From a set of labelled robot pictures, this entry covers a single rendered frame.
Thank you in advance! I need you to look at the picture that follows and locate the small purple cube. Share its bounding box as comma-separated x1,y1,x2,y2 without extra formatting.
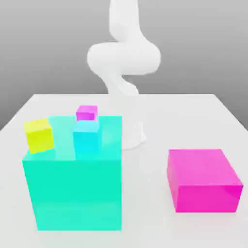
76,105,98,122

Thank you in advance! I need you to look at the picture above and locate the large turquoise box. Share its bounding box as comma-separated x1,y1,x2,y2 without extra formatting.
21,115,123,232

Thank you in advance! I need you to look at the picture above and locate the small cyan cube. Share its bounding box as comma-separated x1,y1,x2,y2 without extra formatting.
73,120,103,158

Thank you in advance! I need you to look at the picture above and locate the large magenta box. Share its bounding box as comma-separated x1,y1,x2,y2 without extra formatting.
166,148,244,213

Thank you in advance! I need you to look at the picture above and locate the small yellow cube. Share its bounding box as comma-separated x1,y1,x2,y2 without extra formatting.
23,118,55,155

